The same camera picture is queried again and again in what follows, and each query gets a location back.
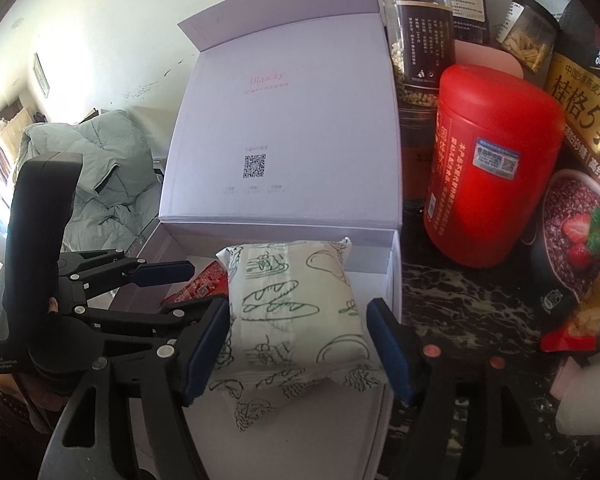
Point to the dark glass jar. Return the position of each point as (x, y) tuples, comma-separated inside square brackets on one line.
[(417, 160)]

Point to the black-lid jar of yellow sticks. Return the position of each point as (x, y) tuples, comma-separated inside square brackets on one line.
[(525, 45)]

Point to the cardboard box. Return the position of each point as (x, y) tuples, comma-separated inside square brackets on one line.
[(10, 130)]

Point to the pink container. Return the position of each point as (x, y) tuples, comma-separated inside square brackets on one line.
[(480, 52)]

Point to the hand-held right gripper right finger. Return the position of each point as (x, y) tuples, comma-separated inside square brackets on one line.
[(390, 355)]

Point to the black oat cereal bag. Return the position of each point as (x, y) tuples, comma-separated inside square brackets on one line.
[(585, 135)]

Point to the small wall picture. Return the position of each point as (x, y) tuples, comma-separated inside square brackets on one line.
[(40, 75)]

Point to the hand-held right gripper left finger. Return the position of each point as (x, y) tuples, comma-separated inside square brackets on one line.
[(205, 360)]

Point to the pale green puffer jacket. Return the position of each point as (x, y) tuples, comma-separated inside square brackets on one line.
[(105, 160)]

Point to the narrow red snack packet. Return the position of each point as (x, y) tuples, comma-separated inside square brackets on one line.
[(200, 285)]

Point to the lavender gift box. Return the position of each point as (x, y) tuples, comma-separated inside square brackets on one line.
[(280, 125)]

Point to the person's left hand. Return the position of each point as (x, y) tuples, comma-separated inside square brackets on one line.
[(53, 306)]

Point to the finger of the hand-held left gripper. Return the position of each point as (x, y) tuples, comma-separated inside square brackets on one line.
[(140, 322), (165, 271)]

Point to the red plastic canister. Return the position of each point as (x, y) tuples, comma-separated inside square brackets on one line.
[(480, 185)]

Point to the orange red snack packet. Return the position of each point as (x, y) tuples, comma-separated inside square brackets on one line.
[(580, 330)]

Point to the white paper cup stack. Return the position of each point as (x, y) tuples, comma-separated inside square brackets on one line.
[(590, 410)]

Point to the clear jar purple label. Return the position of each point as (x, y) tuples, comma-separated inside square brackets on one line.
[(460, 0)]

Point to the white bread-print snack packet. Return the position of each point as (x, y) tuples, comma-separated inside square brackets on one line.
[(290, 310)]

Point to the clear grain jar dark label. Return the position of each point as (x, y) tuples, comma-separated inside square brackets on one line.
[(420, 50)]

